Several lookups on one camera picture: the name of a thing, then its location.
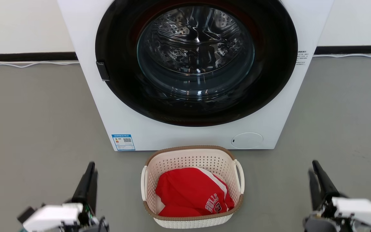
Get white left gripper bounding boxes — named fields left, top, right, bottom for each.
left=17, top=161, right=110, bottom=232

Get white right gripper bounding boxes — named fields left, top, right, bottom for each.
left=303, top=160, right=371, bottom=232

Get white perforated laundry basket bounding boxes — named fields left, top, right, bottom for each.
left=140, top=145, right=245, bottom=229

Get blue energy label sticker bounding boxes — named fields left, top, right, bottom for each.
left=112, top=134, right=136, bottom=151

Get round white filter cover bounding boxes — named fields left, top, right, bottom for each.
left=231, top=132, right=263, bottom=149

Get red Bulls jersey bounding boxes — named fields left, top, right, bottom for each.
left=155, top=167, right=235, bottom=217

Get white front-load washing machine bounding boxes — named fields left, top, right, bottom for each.
left=57, top=0, right=334, bottom=152

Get black round washer door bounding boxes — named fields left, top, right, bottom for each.
left=95, top=0, right=299, bottom=127

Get small printed text sticker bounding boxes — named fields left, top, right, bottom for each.
left=296, top=50, right=308, bottom=67

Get steel washer drum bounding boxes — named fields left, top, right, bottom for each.
left=137, top=5, right=255, bottom=98

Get black washer door handle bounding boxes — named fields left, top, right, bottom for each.
left=96, top=61, right=110, bottom=82

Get white floor cable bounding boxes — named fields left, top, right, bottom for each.
left=0, top=60, right=80, bottom=69
left=313, top=53, right=371, bottom=61

